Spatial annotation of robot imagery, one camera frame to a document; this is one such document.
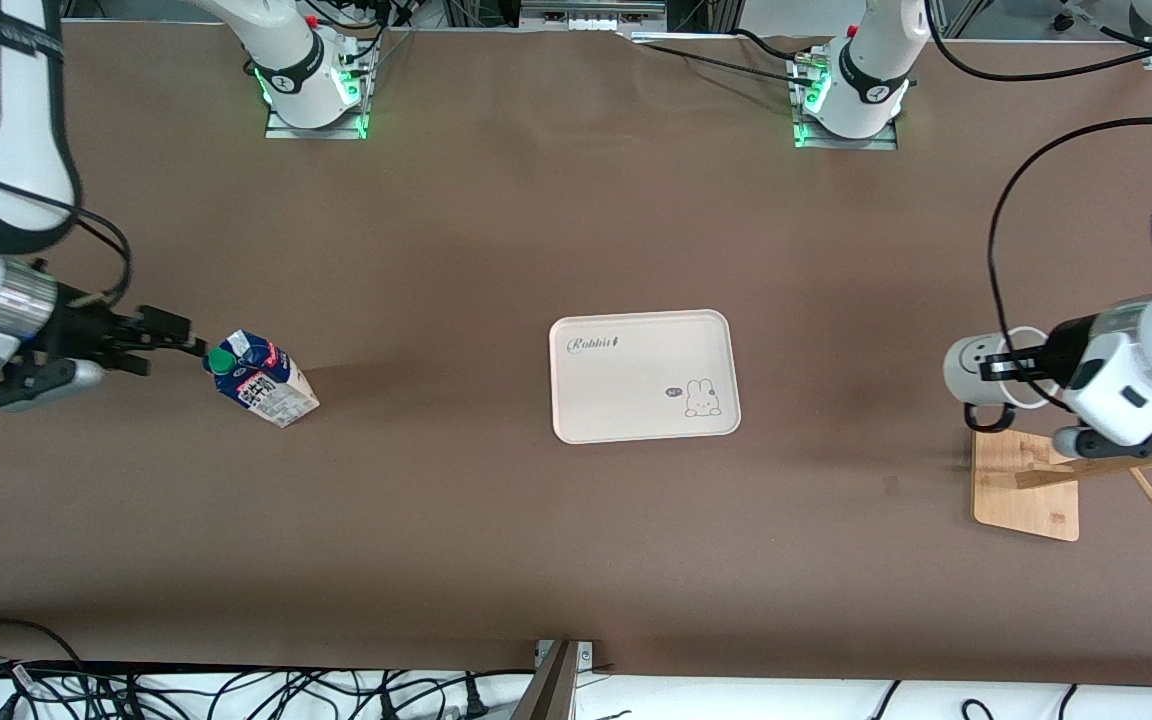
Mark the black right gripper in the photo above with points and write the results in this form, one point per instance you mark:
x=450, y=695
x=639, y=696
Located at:
x=75, y=332

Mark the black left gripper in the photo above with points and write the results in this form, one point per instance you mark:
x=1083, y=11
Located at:
x=1064, y=349

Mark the blue white milk carton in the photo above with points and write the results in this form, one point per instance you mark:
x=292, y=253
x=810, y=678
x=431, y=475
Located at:
x=271, y=395

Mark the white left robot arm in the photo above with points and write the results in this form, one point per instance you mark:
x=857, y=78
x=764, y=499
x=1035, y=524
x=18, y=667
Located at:
x=866, y=80

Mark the wooden mug tree rack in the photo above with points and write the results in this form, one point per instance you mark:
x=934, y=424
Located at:
x=1026, y=500

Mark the cream rabbit print tray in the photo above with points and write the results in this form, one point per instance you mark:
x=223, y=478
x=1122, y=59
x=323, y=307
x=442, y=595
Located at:
x=636, y=380

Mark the grey power strip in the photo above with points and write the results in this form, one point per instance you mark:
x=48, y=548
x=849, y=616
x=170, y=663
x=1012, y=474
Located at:
x=591, y=12

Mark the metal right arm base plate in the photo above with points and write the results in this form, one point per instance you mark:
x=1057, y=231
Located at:
x=281, y=130

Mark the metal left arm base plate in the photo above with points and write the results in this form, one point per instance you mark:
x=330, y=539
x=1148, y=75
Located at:
x=881, y=143

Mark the metal table edge bracket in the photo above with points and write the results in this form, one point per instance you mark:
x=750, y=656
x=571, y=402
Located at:
x=556, y=685

